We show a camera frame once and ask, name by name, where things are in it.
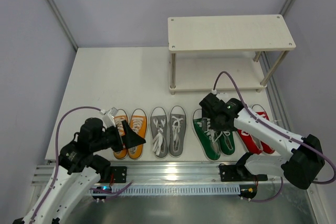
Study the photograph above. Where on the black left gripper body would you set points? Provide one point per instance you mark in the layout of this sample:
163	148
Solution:
118	137

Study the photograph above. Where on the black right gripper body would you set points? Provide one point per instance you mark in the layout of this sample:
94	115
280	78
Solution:
208	104

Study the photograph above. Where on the orange sneaker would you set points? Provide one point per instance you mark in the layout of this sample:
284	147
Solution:
138	124
119	118

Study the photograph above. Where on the green sneaker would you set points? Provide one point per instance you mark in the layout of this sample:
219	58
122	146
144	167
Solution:
226	141
206	136

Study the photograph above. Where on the grey sneaker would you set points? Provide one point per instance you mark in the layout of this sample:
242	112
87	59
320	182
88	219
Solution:
158	126
177	130

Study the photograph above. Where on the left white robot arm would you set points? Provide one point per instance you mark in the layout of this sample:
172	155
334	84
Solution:
79	168

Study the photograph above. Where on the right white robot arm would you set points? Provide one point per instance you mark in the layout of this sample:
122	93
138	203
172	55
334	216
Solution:
300	158

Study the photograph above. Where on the white two-tier shoe shelf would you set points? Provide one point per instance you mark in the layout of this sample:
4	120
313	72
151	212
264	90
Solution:
249	47

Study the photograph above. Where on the left red sneaker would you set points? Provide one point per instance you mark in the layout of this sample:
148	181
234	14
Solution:
252	144

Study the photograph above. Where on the red sneaker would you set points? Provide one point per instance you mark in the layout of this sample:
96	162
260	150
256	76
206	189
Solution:
252	144
262	112

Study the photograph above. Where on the right red sneaker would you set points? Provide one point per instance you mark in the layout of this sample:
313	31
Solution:
262	112

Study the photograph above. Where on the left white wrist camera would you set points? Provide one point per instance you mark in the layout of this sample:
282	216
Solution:
108	117

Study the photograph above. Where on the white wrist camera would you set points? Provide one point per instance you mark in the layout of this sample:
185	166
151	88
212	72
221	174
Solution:
108	117
220	95

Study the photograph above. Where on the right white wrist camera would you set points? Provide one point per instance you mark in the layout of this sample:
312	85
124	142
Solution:
220	95

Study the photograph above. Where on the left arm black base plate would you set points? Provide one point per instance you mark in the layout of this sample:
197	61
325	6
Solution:
117	175

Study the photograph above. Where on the aluminium mounting rail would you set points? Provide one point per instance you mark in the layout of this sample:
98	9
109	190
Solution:
152	172

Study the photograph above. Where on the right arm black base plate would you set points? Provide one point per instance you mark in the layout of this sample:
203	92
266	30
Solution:
233	173

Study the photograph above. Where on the white slotted cable duct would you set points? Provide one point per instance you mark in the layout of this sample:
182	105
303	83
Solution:
181	190

